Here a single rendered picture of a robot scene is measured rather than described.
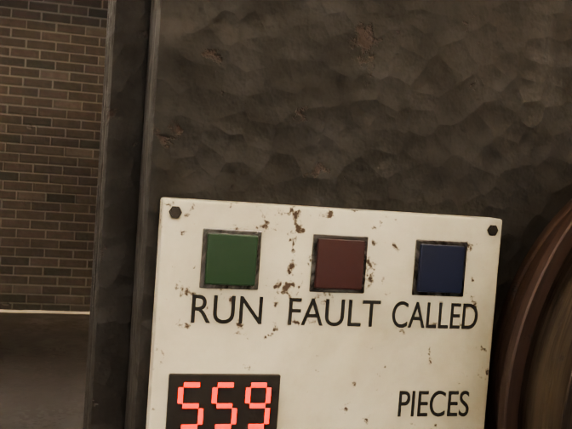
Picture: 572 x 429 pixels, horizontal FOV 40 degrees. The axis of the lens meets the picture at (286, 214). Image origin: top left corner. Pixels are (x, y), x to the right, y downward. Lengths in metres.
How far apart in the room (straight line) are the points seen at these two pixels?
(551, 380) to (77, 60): 6.15
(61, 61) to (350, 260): 6.05
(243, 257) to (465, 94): 0.22
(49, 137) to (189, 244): 5.98
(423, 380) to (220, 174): 0.22
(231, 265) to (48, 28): 6.09
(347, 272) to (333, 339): 0.05
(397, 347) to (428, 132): 0.17
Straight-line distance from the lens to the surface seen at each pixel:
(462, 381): 0.63
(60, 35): 6.58
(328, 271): 0.56
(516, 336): 0.56
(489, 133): 0.63
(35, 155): 6.52
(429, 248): 0.59
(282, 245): 0.56
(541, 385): 0.55
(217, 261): 0.54
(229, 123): 0.57
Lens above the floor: 1.26
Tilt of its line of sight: 3 degrees down
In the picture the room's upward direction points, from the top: 4 degrees clockwise
